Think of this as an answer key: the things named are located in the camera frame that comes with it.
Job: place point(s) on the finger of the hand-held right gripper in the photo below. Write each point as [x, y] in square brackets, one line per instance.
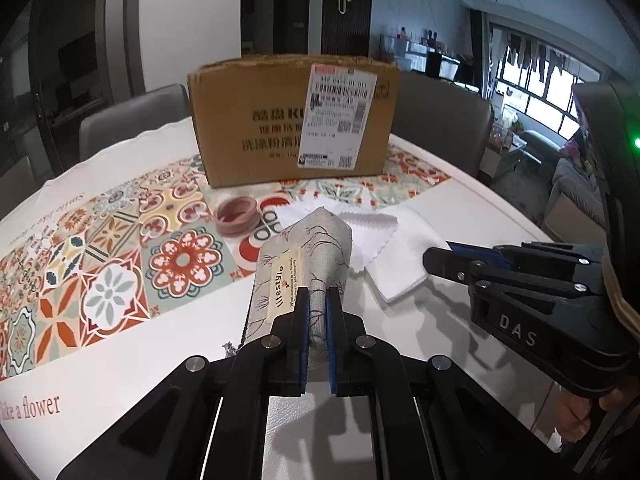
[450, 262]
[550, 255]

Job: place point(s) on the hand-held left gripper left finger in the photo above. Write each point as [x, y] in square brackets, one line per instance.
[301, 345]

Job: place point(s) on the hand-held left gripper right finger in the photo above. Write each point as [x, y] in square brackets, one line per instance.
[332, 345]

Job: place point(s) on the white towel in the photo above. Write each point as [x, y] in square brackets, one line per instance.
[405, 265]

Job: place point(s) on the white zigzag-edged cloth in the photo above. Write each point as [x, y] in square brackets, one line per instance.
[367, 235]

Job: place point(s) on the beige fabric pouch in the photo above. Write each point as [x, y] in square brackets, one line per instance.
[300, 240]

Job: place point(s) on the cardboard box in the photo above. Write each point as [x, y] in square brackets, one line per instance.
[250, 125]

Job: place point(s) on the person's right hand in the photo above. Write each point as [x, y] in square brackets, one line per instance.
[572, 417]

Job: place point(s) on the grey sofa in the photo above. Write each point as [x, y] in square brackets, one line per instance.
[575, 195]

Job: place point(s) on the coffee table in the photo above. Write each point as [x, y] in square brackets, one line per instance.
[510, 152]

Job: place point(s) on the grey dining chair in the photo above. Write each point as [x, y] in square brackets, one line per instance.
[130, 115]
[440, 125]
[17, 180]

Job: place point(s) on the pink tape roll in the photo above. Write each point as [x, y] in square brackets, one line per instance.
[223, 220]

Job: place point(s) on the patterned white tablecloth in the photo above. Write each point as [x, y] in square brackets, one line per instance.
[150, 385]

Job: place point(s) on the large window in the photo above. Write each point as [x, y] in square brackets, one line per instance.
[540, 85]

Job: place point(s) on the cluttered sideboard shelf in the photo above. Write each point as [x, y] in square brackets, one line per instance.
[425, 60]

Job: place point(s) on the dark interior door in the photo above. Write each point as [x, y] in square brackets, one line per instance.
[275, 5]

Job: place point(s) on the dark glass sliding door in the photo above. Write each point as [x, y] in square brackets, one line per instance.
[65, 60]

